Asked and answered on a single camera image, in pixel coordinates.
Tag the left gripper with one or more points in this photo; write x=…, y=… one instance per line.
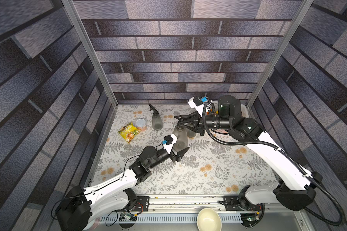
x=179, y=155

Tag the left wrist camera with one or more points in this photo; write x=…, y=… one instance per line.
x=168, y=143

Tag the yellow snack packet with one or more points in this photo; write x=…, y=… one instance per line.
x=129, y=132

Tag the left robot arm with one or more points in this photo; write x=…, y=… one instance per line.
x=82, y=206

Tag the white plastic basket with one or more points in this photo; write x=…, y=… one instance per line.
x=244, y=111

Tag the grey spray bottle front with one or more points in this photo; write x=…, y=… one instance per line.
x=190, y=133

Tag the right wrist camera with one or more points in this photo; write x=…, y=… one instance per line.
x=202, y=103

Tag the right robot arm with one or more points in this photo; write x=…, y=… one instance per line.
x=293, y=190

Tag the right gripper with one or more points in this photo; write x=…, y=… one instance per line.
x=196, y=123

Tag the black spray nozzle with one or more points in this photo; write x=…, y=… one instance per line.
x=181, y=121
x=155, y=111

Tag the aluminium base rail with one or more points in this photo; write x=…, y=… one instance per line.
x=188, y=202

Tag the cream bowl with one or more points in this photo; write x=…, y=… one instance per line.
x=209, y=220

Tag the pink tin can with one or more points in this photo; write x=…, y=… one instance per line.
x=141, y=124

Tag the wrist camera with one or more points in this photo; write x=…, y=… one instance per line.
x=168, y=143
x=202, y=103

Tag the grey spray bottle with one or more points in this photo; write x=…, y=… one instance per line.
x=157, y=122
x=182, y=138
x=190, y=133

